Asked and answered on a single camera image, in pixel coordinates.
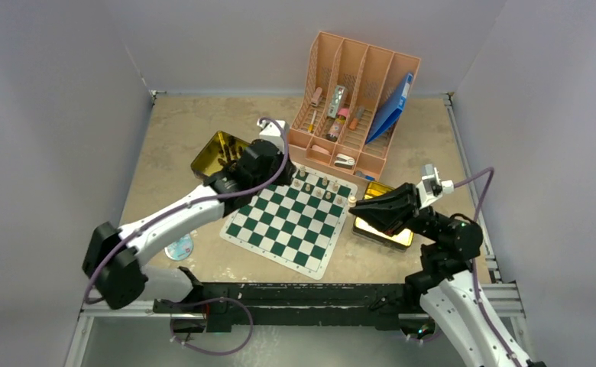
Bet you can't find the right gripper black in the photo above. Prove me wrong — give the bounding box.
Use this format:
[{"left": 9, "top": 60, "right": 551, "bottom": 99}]
[{"left": 348, "top": 180, "right": 446, "bottom": 240}]

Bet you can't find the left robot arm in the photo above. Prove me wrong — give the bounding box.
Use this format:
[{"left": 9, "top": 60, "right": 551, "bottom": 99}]
[{"left": 82, "top": 138, "right": 296, "bottom": 313}]

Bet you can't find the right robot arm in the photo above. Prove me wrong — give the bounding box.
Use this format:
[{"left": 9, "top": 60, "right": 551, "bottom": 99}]
[{"left": 349, "top": 180, "right": 544, "bottom": 366}]

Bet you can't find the gold tin with white pieces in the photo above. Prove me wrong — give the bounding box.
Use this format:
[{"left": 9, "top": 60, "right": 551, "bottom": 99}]
[{"left": 352, "top": 181, "right": 414, "bottom": 252}]

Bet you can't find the gold tin with dark pieces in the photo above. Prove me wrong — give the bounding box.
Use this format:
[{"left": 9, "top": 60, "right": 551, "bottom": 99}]
[{"left": 190, "top": 131, "right": 249, "bottom": 180}]

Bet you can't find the green white chess board mat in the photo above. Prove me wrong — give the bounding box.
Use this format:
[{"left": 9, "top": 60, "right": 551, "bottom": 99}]
[{"left": 220, "top": 166, "right": 358, "bottom": 280}]

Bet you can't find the blue grey stamp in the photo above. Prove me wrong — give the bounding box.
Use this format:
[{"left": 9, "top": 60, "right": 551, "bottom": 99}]
[{"left": 355, "top": 171, "right": 375, "bottom": 181}]

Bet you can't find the white stapler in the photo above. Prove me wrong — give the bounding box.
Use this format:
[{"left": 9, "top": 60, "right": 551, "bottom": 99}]
[{"left": 333, "top": 154, "right": 356, "bottom": 170}]

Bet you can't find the pink capped bottle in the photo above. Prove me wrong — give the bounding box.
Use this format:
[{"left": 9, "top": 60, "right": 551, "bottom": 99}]
[{"left": 326, "top": 108, "right": 349, "bottom": 142}]

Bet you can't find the grey box in organizer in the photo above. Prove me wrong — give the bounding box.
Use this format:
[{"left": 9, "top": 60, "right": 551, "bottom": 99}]
[{"left": 326, "top": 85, "right": 348, "bottom": 118}]

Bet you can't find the blue folder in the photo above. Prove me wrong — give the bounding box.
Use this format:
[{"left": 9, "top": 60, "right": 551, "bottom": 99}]
[{"left": 365, "top": 73, "right": 414, "bottom": 145}]

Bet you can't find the pink desk organizer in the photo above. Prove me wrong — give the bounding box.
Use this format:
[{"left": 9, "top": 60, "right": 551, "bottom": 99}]
[{"left": 288, "top": 31, "right": 421, "bottom": 182}]

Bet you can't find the white blue round disc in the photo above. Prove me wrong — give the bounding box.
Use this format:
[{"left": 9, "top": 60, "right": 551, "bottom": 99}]
[{"left": 164, "top": 234, "right": 194, "bottom": 261}]

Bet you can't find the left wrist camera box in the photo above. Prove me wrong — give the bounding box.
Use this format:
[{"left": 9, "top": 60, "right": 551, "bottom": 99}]
[{"left": 257, "top": 119, "right": 290, "bottom": 154}]

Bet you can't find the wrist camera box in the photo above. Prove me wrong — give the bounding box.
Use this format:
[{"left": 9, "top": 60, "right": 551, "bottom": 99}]
[
  {"left": 416, "top": 164, "right": 455, "bottom": 209},
  {"left": 257, "top": 119, "right": 290, "bottom": 154}
]

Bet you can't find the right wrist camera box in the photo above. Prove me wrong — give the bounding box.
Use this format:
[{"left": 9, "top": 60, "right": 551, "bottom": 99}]
[{"left": 416, "top": 164, "right": 455, "bottom": 209}]

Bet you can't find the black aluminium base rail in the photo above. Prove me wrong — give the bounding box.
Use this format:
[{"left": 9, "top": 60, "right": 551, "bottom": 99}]
[{"left": 65, "top": 281, "right": 537, "bottom": 367}]

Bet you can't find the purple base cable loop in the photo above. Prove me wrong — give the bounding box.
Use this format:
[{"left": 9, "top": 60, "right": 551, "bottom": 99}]
[{"left": 168, "top": 296, "right": 255, "bottom": 356}]

